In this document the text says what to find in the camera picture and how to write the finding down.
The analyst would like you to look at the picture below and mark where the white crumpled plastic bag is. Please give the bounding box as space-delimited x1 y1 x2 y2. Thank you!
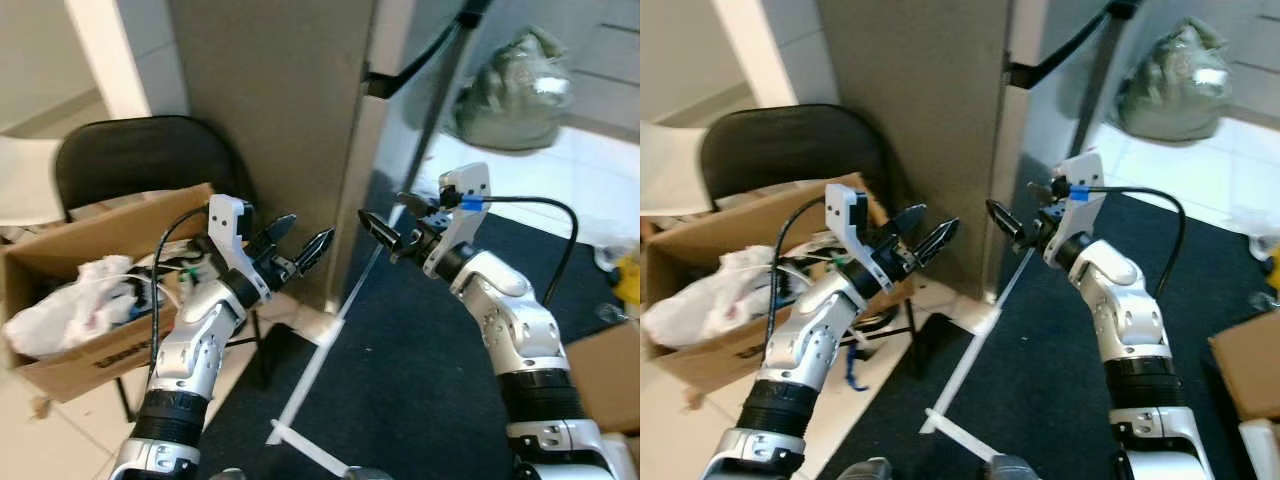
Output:
3 255 151 359
643 245 791 349

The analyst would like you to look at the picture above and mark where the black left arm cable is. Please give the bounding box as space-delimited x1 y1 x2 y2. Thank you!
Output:
148 207 213 386
765 195 829 366

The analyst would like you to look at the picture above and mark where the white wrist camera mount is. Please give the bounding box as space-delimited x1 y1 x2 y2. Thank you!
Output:
1042 150 1107 269
823 183 896 296
422 162 493 281
207 194 273 301

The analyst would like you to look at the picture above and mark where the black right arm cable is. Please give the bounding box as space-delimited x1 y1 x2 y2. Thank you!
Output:
455 194 581 309
1075 184 1188 301

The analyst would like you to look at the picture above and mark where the dark slanted pole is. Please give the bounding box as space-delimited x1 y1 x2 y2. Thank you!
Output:
1070 15 1126 161
410 18 476 201

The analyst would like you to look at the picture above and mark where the white plastic chair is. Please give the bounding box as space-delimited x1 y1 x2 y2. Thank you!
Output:
640 120 716 216
0 135 66 226

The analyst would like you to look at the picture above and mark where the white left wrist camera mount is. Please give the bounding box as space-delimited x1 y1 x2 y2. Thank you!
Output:
207 194 273 301
823 183 896 296

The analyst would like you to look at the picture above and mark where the blue strap piece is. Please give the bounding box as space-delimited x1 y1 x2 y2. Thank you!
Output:
843 345 871 393

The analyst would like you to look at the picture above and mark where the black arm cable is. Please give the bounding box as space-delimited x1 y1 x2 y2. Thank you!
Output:
148 207 213 386
765 195 829 366
1075 184 1188 301
455 194 581 309

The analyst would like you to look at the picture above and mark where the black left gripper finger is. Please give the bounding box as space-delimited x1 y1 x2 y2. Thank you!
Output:
258 213 299 253
914 219 961 269
884 204 928 249
292 228 336 277

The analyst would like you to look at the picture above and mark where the plain brown cardboard box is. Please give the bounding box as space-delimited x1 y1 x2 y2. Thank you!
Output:
565 320 641 436
1208 310 1280 421

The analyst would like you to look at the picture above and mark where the green filled plastic bag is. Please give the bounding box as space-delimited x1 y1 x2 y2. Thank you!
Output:
1115 18 1234 143
452 25 573 153

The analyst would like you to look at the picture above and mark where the black strap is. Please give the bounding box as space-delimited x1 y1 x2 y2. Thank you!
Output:
365 0 493 99
1005 0 1141 91

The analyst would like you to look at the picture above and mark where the black folding chair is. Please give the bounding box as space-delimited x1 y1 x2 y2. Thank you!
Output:
53 115 271 423
700 104 926 381

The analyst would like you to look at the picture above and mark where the long white tape strip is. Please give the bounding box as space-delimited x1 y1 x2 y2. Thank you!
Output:
920 240 1041 436
268 205 406 446

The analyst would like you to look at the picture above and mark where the open cardboard rubbish box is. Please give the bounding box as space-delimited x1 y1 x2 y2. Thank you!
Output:
0 183 276 403
645 172 916 396

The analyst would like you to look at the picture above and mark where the grey partition panel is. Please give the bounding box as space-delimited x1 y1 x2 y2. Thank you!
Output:
167 0 379 313
815 0 1021 301

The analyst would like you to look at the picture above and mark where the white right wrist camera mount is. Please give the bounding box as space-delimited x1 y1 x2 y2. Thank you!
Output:
1042 150 1107 269
422 162 493 281

